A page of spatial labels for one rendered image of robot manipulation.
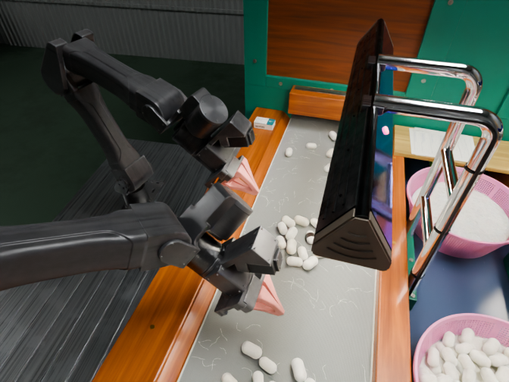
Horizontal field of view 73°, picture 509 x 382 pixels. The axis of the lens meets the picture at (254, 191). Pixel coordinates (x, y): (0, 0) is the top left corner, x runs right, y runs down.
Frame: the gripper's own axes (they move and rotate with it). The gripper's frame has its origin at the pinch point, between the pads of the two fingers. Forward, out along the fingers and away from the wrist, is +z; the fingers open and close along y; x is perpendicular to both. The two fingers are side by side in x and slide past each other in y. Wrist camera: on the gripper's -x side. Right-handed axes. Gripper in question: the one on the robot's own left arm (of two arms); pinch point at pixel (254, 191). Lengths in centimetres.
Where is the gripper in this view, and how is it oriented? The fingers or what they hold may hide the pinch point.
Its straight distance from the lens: 72.5
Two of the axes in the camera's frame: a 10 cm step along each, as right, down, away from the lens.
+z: 7.3, 6.3, 2.8
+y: 2.8, -6.4, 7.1
